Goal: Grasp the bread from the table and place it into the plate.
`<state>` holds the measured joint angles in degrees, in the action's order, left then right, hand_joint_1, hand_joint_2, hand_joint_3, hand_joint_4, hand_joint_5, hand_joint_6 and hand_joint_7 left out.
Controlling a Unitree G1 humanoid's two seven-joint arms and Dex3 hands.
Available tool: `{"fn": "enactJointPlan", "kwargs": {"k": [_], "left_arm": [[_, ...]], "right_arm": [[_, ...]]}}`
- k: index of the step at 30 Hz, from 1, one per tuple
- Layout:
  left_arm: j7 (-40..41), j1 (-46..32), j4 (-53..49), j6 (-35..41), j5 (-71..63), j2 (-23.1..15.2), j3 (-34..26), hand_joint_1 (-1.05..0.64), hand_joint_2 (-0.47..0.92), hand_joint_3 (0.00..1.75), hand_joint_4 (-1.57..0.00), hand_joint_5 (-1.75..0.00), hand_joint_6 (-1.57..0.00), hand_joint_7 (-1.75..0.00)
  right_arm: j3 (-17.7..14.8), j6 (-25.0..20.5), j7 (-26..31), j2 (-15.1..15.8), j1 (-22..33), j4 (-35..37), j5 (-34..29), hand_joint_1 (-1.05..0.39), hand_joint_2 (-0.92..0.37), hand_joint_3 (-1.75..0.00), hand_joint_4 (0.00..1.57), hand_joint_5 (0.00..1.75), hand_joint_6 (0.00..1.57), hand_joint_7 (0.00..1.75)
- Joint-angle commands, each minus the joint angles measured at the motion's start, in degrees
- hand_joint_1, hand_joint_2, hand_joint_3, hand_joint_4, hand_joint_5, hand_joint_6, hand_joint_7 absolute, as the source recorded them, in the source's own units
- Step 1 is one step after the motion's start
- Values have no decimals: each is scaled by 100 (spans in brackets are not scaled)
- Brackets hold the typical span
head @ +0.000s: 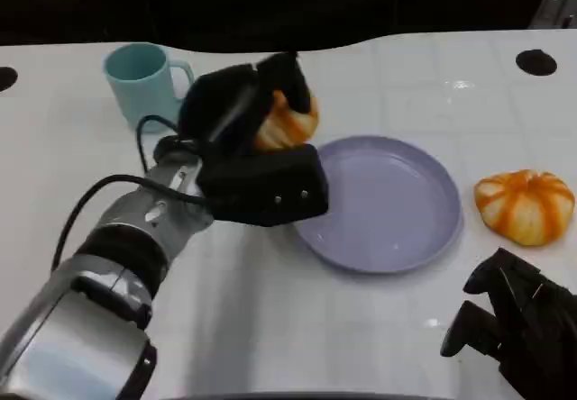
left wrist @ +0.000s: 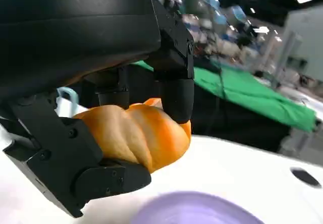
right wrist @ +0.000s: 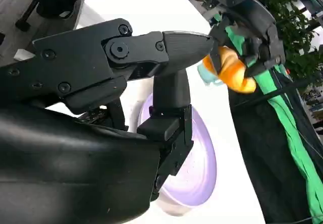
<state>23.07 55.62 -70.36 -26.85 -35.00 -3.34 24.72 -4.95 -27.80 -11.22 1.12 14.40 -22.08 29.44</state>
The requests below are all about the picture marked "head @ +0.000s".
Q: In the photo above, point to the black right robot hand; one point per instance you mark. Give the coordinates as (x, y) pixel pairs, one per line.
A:
(545, 332)

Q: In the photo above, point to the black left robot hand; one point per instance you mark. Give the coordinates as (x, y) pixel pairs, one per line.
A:
(221, 102)

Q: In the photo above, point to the dark robot torso edge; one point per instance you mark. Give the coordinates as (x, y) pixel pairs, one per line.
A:
(306, 397)

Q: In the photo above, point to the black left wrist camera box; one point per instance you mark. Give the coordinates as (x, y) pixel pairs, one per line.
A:
(261, 184)

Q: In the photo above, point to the orange and white bread roll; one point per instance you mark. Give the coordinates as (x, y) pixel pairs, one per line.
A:
(288, 125)
(525, 208)

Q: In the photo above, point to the lilac plate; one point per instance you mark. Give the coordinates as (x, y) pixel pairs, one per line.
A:
(387, 211)

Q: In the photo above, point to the pale green mug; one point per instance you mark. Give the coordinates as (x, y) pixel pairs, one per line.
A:
(135, 89)

